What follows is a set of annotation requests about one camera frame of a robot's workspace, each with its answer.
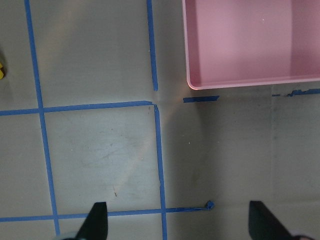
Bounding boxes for yellow toy block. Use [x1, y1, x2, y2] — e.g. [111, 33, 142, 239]
[0, 63, 4, 80]

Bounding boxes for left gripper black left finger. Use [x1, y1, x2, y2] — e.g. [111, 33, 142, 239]
[75, 202, 108, 240]

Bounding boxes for pink plastic box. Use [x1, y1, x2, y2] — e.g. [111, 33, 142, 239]
[182, 0, 320, 90]

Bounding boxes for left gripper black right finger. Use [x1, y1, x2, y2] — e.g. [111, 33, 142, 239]
[248, 200, 293, 240]

